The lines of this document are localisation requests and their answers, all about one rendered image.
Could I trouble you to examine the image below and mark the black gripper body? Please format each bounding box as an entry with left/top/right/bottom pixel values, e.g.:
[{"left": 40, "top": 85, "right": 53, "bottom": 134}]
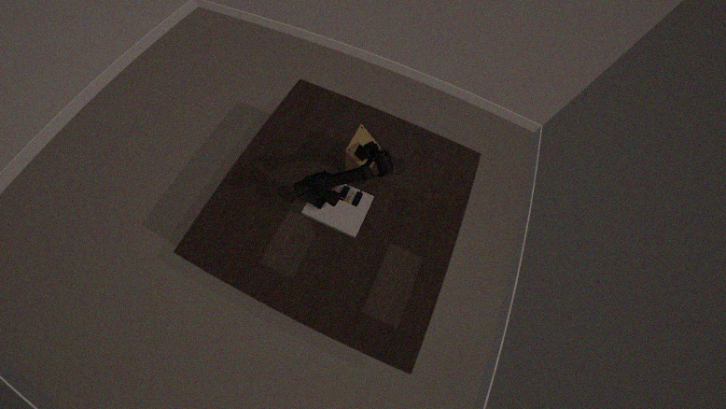
[{"left": 323, "top": 190, "right": 341, "bottom": 206}]

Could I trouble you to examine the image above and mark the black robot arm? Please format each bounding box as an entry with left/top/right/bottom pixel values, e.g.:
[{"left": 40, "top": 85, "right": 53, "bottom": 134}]
[{"left": 292, "top": 142, "right": 394, "bottom": 206}]

